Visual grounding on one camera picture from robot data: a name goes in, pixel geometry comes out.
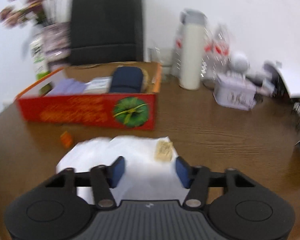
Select white thermos bottle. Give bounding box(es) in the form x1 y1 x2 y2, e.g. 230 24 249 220
179 9 207 90

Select left water bottle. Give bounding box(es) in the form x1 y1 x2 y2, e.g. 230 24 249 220
171 23 184 77

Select white tissue paper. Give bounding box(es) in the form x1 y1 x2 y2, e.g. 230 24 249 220
56 135 188 204

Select orange candy wrapper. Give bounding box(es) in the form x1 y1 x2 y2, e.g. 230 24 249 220
60 131 73 148

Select red cardboard box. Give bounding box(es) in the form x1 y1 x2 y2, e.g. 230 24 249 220
15 62 162 130

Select white curved paper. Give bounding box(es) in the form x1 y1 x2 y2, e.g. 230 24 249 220
263 61 300 99

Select white tin box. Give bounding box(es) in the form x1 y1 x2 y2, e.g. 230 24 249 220
213 74 256 111

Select purple cloth mat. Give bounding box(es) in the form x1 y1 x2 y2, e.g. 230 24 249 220
46 79 87 96

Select milk carton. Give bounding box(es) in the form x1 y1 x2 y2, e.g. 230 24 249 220
30 34 50 80

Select black paper bag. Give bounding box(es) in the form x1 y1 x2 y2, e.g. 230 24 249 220
69 0 143 66

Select water bottle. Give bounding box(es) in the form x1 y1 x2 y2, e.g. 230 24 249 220
201 23 230 81
171 23 184 77

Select white yellow plush sheep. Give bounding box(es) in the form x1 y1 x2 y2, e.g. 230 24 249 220
141 68 156 94

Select purple ceramic vase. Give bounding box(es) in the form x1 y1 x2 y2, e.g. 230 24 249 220
42 22 71 72

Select navy zipper pouch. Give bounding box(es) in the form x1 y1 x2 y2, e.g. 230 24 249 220
109 66 143 93

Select white round speaker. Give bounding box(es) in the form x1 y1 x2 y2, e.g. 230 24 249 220
228 51 250 75

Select clear glass cup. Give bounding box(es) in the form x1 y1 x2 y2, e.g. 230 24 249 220
147 47 173 82

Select dried pink flowers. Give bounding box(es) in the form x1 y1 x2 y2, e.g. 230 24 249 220
0 0 58 28

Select right water bottle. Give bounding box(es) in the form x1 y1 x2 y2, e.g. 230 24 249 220
201 23 230 81

